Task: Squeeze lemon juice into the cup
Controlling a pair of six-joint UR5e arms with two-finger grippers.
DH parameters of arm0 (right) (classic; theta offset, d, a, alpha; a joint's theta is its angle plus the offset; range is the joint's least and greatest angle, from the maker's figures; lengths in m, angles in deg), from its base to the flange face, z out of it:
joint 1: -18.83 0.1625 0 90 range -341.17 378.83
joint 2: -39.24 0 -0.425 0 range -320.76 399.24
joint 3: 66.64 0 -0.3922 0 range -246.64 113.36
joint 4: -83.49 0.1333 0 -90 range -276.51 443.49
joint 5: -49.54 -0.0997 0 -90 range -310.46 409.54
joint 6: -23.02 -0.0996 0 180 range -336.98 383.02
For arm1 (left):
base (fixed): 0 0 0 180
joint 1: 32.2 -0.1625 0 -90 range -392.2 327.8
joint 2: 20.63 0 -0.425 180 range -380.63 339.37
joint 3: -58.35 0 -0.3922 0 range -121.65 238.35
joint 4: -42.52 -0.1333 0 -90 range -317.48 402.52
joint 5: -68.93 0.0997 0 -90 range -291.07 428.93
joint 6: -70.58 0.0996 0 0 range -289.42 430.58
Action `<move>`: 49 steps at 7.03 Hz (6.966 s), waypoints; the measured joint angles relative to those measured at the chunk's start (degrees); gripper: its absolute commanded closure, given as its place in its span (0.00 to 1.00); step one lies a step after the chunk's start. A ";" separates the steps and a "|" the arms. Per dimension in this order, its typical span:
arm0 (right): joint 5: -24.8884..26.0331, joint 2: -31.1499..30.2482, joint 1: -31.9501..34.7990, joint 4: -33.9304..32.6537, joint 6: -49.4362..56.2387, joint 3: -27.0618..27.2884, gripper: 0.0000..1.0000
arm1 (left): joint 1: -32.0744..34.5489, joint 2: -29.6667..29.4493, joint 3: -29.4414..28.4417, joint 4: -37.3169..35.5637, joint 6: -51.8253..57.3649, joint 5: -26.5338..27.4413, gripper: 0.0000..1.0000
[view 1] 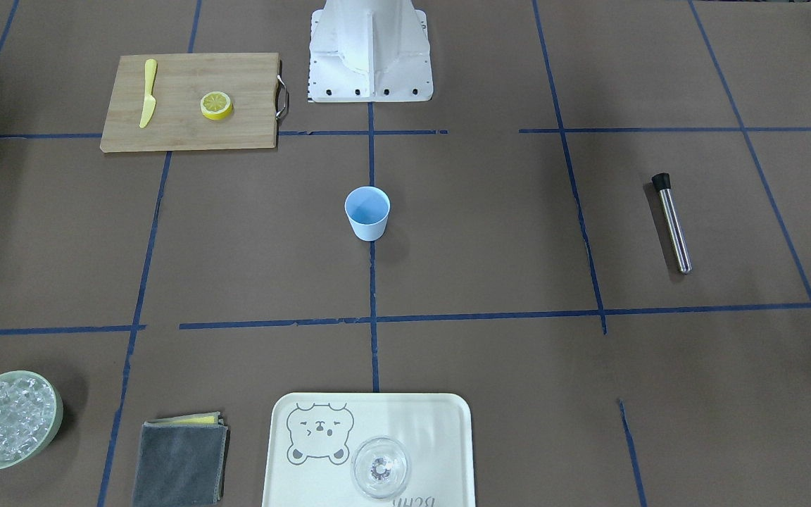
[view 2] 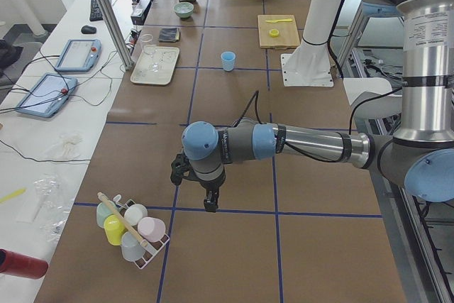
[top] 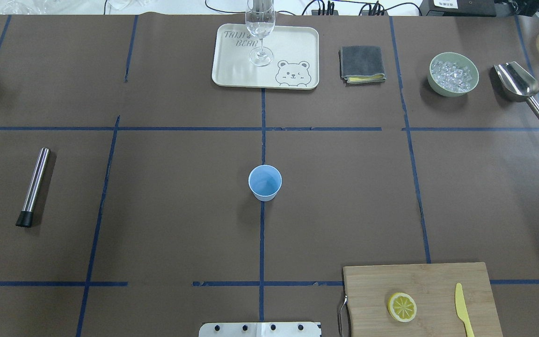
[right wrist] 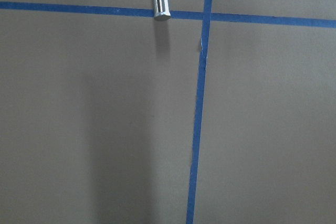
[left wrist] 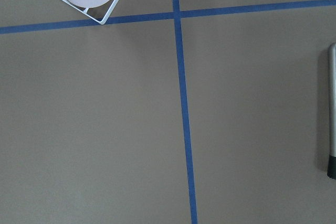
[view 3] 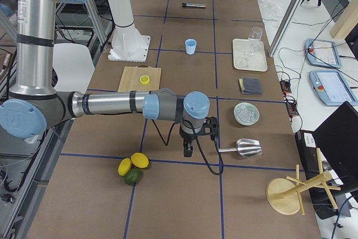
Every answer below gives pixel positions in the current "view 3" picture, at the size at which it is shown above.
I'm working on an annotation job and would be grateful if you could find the white chair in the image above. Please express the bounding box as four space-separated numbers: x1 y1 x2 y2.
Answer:
53 43 95 93

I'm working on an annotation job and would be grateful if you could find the clear wine glass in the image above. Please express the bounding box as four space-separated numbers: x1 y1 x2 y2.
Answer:
246 26 262 56

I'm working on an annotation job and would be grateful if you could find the steel ice scoop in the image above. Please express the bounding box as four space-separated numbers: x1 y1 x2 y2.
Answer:
219 138 262 158

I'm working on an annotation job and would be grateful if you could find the yellow whole lemon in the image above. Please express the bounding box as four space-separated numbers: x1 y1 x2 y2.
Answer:
130 152 149 168
117 158 132 176

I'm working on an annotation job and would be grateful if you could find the yellow lemon slice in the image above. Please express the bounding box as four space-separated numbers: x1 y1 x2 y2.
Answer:
139 75 150 85

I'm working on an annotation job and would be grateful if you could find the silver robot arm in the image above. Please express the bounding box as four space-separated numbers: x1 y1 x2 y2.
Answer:
1 0 216 157

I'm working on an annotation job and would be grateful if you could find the light blue paper cup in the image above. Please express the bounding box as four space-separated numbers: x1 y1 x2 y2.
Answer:
185 39 197 55

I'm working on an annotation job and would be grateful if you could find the upper blue teach pendant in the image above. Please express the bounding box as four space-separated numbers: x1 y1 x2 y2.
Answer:
304 38 342 68

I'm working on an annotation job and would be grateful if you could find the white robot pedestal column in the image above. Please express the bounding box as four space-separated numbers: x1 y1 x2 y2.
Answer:
108 0 150 63

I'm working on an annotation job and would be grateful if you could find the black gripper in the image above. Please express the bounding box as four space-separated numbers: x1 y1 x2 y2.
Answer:
180 123 196 157

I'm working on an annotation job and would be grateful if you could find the lower blue teach pendant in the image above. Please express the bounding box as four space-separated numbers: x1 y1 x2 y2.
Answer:
309 71 357 106

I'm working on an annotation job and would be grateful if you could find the grey folded cloth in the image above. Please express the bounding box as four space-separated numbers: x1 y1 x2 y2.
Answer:
238 77 262 95

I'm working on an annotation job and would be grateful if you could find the blue teach pendant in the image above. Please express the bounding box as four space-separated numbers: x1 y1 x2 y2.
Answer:
309 71 357 106
304 38 342 68

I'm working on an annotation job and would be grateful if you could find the green bowl of ice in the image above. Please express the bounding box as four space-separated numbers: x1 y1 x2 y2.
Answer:
233 102 260 126

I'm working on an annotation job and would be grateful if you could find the aluminium frame post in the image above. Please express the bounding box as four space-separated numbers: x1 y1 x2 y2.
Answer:
268 0 302 57

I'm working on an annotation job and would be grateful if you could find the wooden cutting board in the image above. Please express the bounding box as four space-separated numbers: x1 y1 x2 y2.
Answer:
118 65 162 92

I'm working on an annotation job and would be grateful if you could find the cream bear serving tray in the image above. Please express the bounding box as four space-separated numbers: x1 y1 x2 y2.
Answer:
232 39 268 72

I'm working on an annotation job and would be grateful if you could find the wooden cup tree stand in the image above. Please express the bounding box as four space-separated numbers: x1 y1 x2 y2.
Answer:
266 148 341 215

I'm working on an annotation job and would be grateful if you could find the black laptop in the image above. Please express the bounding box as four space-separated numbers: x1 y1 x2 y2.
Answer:
313 101 358 183

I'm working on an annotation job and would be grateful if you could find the steel muddler black tip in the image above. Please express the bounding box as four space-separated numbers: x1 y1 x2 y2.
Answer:
182 3 206 9

